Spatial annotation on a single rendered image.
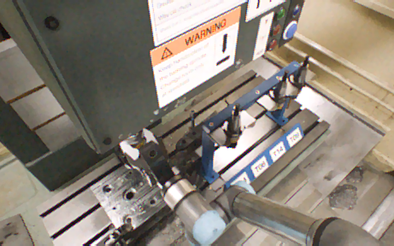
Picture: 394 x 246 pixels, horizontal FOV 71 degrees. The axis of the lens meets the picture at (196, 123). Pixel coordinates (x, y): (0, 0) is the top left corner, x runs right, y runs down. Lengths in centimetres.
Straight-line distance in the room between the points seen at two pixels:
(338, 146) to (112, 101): 129
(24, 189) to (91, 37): 147
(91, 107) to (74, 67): 6
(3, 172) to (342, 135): 178
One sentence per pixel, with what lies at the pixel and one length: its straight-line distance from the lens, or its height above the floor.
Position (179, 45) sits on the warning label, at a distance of 38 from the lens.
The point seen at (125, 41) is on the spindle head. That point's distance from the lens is 32.
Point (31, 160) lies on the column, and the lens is 140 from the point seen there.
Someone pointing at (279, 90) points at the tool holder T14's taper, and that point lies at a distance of 97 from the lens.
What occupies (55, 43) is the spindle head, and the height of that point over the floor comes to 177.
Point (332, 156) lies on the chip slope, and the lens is 150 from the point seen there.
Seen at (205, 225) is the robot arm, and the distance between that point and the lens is 65.
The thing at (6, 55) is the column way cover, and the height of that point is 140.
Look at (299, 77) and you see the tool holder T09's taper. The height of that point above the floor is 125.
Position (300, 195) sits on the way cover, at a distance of 139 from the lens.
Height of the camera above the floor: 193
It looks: 53 degrees down
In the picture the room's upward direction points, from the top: straight up
